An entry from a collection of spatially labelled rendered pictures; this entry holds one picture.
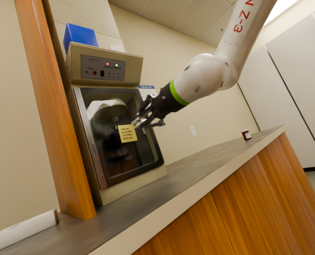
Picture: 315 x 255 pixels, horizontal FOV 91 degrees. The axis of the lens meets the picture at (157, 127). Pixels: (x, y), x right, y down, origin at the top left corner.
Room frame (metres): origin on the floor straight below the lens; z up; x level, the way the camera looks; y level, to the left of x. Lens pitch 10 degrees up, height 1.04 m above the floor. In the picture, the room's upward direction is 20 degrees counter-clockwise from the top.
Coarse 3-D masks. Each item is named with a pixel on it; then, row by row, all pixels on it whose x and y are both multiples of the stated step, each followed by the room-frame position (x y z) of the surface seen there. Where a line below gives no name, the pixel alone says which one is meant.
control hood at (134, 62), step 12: (72, 48) 0.48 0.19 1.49; (84, 48) 0.50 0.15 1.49; (96, 48) 0.53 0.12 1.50; (72, 60) 0.50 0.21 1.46; (120, 60) 0.62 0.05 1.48; (132, 60) 0.65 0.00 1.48; (72, 72) 0.52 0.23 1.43; (132, 72) 0.69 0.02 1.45; (108, 84) 0.65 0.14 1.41; (120, 84) 0.69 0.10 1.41; (132, 84) 0.73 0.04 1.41
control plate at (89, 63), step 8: (88, 56) 0.53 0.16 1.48; (88, 64) 0.54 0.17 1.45; (96, 64) 0.56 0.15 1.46; (104, 64) 0.58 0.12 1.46; (112, 64) 0.60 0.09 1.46; (120, 64) 0.62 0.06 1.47; (88, 72) 0.56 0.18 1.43; (104, 72) 0.60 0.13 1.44; (112, 72) 0.62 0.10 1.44; (120, 72) 0.65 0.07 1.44; (120, 80) 0.67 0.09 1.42
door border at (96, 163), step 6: (78, 90) 0.56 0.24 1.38; (78, 96) 0.55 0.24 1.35; (78, 108) 0.54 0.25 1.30; (84, 108) 0.56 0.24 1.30; (84, 114) 0.56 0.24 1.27; (84, 120) 0.55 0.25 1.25; (90, 126) 0.56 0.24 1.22; (90, 132) 0.56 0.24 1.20; (90, 138) 0.55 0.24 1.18; (90, 144) 0.55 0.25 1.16; (90, 150) 0.54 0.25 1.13; (96, 150) 0.56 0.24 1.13; (96, 156) 0.56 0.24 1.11; (96, 162) 0.55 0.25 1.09; (102, 174) 0.56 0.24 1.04; (102, 180) 0.55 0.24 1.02; (102, 186) 0.55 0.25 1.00
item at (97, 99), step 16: (96, 96) 0.60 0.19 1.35; (112, 96) 0.65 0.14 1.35; (128, 96) 0.70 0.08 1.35; (96, 112) 0.59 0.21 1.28; (112, 112) 0.63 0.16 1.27; (128, 112) 0.68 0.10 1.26; (96, 128) 0.58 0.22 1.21; (112, 128) 0.62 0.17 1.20; (144, 128) 0.72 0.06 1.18; (96, 144) 0.56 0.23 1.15; (112, 144) 0.60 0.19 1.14; (128, 144) 0.65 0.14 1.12; (144, 144) 0.70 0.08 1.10; (112, 160) 0.59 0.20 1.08; (128, 160) 0.63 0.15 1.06; (144, 160) 0.68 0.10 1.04; (160, 160) 0.74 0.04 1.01; (112, 176) 0.58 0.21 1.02; (128, 176) 0.62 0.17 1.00
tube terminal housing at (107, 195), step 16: (64, 32) 0.57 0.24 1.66; (64, 48) 0.56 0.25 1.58; (64, 64) 0.56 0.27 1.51; (64, 80) 0.61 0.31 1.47; (80, 128) 0.57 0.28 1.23; (80, 144) 0.61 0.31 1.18; (144, 176) 0.68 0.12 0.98; (160, 176) 0.74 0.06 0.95; (96, 192) 0.58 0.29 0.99; (112, 192) 0.58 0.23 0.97; (128, 192) 0.62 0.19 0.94
